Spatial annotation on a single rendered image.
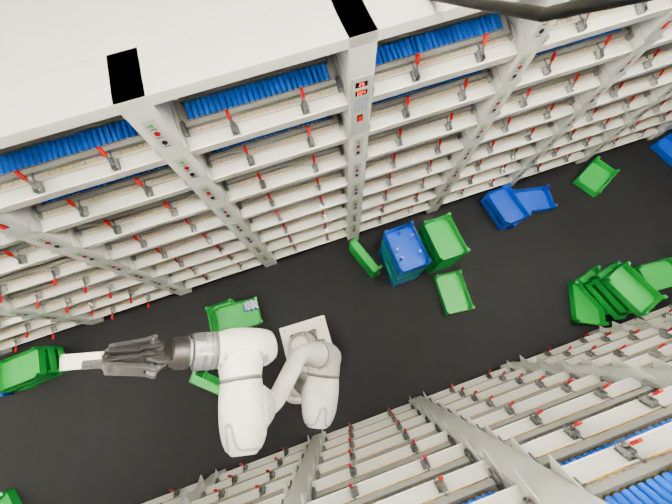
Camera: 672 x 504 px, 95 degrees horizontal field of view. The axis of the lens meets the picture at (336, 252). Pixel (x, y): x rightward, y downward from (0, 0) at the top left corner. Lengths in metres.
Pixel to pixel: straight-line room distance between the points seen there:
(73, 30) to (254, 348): 1.13
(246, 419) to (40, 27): 1.34
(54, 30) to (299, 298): 1.87
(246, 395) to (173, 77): 0.89
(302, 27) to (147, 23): 0.49
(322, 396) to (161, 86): 1.16
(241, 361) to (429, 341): 1.81
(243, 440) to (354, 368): 1.63
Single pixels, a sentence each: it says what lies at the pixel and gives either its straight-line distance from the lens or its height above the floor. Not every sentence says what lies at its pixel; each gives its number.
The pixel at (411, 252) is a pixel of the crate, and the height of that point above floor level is 0.40.
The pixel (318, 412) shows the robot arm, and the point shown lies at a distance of 1.32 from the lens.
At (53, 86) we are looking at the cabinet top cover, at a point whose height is 1.71.
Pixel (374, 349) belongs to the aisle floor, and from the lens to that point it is 2.38.
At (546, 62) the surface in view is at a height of 1.30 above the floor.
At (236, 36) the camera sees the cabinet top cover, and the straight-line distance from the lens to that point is 1.17.
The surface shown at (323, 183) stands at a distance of 1.73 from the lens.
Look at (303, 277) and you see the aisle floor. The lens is 2.46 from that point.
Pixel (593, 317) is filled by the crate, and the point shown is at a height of 0.00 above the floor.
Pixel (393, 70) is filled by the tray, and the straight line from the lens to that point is 1.37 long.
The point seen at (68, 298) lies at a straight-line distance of 2.56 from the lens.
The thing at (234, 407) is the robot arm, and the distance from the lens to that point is 0.81.
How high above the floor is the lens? 2.37
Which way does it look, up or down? 72 degrees down
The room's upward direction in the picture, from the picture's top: 6 degrees counter-clockwise
